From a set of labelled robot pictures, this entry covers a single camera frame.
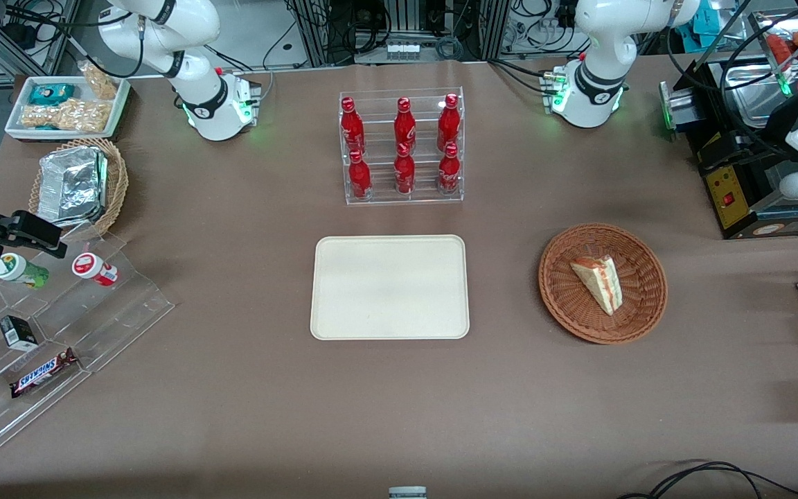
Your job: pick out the light wicker basket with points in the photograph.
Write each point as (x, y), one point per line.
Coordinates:
(116, 184)

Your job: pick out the teal snack packet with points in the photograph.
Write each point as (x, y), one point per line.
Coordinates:
(51, 93)

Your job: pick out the brown wicker basket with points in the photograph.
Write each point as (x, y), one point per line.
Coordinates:
(579, 315)

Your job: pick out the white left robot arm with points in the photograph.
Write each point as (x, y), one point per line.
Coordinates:
(603, 41)

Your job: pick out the small clear peanut snack bag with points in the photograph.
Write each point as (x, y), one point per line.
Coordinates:
(101, 82)

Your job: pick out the clear acrylic bottle rack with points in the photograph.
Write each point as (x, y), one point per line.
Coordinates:
(382, 104)

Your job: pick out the white snack tray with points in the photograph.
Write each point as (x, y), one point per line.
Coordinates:
(118, 114)

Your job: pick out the cream rectangular tray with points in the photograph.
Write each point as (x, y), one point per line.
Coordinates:
(371, 291)

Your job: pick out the Snickers chocolate bar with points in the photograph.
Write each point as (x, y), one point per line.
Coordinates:
(42, 374)

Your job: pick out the red cola bottle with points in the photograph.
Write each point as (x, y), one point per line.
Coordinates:
(404, 173)
(448, 125)
(449, 173)
(359, 177)
(404, 128)
(352, 128)

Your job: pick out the clear acrylic step shelf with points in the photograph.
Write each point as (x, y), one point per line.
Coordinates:
(122, 312)

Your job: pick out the large clear peanut snack bag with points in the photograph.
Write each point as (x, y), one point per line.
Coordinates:
(66, 116)

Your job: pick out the small black carton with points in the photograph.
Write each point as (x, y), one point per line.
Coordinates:
(19, 334)

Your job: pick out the silver foil package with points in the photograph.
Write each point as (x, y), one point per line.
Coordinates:
(70, 184)

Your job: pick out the triangular sandwich with orange filling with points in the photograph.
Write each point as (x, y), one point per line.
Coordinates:
(603, 284)

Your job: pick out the black food warmer machine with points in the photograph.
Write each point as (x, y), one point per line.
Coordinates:
(731, 201)

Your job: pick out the teal box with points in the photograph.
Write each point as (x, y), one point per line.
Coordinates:
(711, 17)

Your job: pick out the red packaged snack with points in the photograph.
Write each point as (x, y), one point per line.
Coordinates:
(783, 48)

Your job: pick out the steel warmer pan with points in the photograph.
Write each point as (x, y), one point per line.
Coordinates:
(752, 90)

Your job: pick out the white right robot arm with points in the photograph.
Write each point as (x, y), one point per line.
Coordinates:
(163, 34)

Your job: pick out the red capped drink bottle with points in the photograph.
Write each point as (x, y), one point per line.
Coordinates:
(94, 269)

